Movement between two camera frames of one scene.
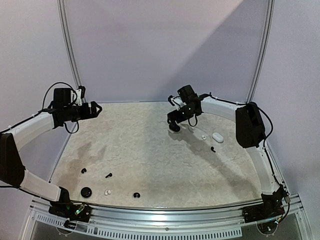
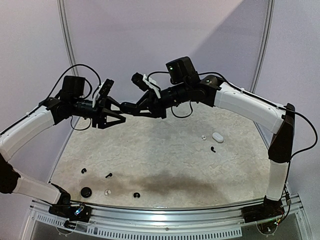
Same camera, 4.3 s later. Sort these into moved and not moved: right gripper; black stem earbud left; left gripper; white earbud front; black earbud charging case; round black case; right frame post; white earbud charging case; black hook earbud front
Moved: right gripper; black earbud charging case; left gripper
Not moved: white earbud charging case; black stem earbud left; round black case; black hook earbud front; white earbud front; right frame post
